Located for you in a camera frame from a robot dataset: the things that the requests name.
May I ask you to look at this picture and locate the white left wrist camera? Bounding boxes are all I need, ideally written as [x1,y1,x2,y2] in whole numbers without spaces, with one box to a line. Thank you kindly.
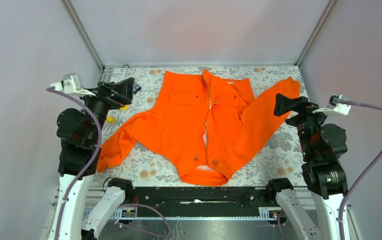
[51,73,96,98]

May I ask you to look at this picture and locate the yellow toy block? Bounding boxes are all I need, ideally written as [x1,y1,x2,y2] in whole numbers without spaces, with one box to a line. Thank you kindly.
[107,116,115,124]

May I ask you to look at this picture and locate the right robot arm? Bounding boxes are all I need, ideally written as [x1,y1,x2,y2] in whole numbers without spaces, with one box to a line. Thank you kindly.
[265,93,350,240]

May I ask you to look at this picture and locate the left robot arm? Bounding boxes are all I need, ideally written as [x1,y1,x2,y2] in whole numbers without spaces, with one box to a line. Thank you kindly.
[48,73,135,240]

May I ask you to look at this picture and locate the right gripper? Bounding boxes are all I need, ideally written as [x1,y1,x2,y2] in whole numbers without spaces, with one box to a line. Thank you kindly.
[273,92,335,158]

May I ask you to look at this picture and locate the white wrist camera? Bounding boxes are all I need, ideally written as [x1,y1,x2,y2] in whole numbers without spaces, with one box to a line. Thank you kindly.
[313,93,351,117]
[51,73,96,98]

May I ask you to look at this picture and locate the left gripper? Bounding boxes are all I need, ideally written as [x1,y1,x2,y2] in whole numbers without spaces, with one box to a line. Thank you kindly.
[78,76,136,142]

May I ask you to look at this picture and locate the orange zip jacket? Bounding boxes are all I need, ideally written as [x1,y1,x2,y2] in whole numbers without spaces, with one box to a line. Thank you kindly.
[97,70,300,186]

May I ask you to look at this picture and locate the floral table mat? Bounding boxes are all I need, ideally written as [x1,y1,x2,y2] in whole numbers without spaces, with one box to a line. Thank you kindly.
[93,66,304,187]

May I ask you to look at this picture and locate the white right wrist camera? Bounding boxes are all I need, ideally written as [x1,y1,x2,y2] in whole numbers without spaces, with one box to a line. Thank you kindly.
[313,93,351,117]

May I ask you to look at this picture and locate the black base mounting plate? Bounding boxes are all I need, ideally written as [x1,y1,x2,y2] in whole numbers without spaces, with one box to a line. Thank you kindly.
[123,186,281,219]

